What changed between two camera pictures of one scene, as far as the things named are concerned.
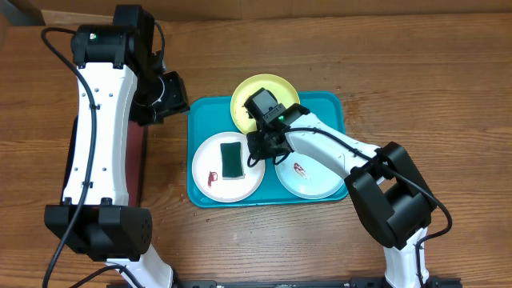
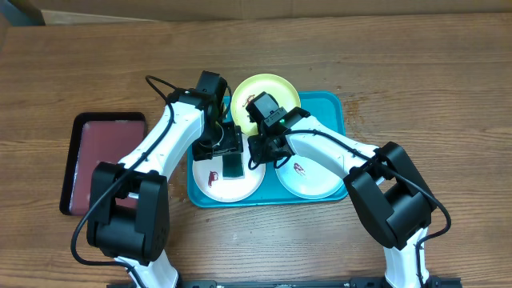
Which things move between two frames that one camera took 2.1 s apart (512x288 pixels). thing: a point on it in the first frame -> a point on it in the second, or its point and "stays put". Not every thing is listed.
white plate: [207, 173] stays put
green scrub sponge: [232, 161] stays put
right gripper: [262, 152] stays put
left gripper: [178, 101] -> [234, 144]
